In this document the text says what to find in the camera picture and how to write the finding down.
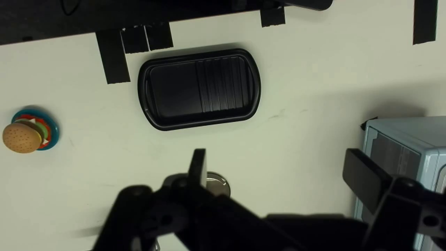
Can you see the round silver pot lid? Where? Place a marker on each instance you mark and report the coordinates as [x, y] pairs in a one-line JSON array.
[[214, 182]]

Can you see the small blue plate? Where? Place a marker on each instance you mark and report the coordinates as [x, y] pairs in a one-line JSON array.
[[44, 122]]

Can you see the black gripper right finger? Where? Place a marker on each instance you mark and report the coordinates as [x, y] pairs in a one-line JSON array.
[[365, 178]]

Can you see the light blue toy oven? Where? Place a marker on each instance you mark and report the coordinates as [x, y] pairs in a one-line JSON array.
[[411, 212]]

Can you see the toy hamburger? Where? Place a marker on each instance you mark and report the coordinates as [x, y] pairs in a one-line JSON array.
[[25, 135]]

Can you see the black rectangular tray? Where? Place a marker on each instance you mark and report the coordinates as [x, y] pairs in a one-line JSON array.
[[199, 89]]

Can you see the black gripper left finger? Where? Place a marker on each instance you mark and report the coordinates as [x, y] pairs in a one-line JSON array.
[[196, 171]]

